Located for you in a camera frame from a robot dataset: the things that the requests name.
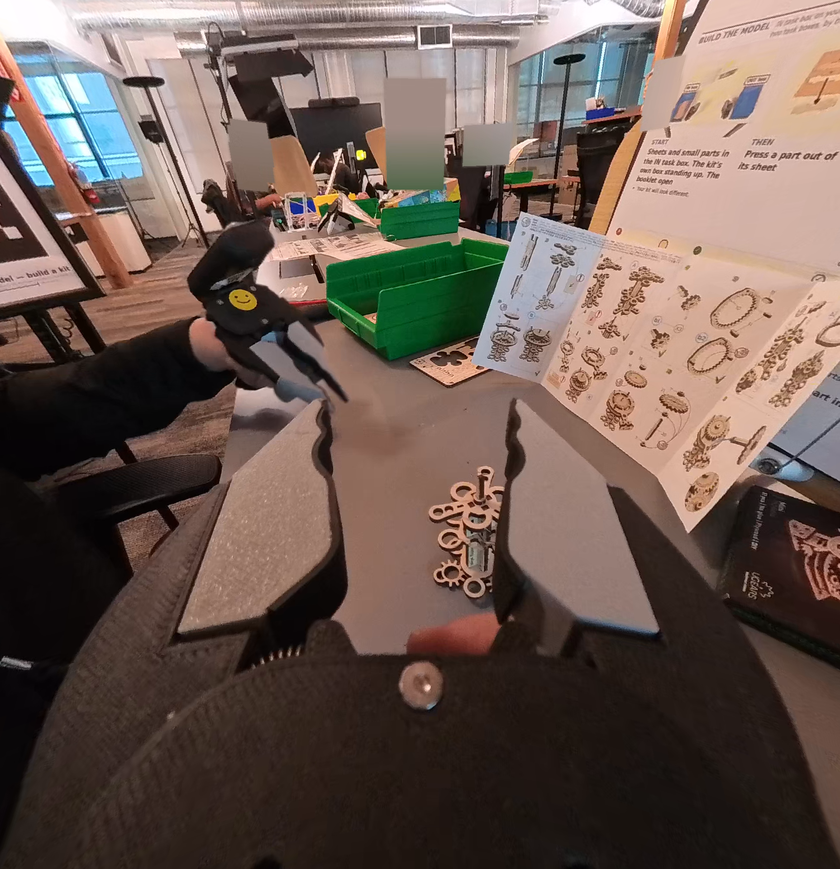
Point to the wooden model assembly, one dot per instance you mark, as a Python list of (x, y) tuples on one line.
[(485, 499)]

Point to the person's left hand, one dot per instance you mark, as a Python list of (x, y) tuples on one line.
[(206, 346)]

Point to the white instruction poster board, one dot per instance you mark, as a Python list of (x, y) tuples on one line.
[(766, 190)]

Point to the wooden support post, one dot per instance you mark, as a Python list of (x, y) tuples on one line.
[(53, 156)]

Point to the framed marker sign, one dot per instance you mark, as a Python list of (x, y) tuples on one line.
[(26, 271)]

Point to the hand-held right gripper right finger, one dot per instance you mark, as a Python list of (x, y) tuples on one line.
[(569, 543)]

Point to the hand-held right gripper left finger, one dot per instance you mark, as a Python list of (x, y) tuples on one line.
[(270, 529)]

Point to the person's black top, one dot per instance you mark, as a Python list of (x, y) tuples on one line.
[(26, 543)]

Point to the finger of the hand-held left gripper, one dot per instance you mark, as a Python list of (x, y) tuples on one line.
[(306, 339), (277, 356)]

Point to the person's left forearm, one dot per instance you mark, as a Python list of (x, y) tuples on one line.
[(87, 394)]

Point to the folded assembly instruction booklet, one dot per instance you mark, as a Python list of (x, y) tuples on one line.
[(664, 380)]

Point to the wooden sheet with lobed cutouts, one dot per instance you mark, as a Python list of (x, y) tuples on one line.
[(454, 375)]

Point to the printed paper sheets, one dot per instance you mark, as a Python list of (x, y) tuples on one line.
[(338, 248)]

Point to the black floor lamp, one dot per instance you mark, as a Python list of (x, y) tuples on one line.
[(143, 81), (564, 60)]

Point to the clear acrylic stand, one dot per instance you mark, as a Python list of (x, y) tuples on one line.
[(296, 210)]

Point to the black kit box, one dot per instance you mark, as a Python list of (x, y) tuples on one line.
[(766, 543)]

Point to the black monitor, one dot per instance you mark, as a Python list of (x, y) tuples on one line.
[(332, 136)]

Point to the black office chair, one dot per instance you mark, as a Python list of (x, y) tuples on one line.
[(155, 482)]

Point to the green plastic bin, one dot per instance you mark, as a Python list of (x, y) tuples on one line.
[(420, 319), (420, 224)]

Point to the person's right hand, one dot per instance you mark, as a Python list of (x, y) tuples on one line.
[(454, 635)]

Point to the silver ventilation duct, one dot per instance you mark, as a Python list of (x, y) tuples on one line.
[(257, 15)]

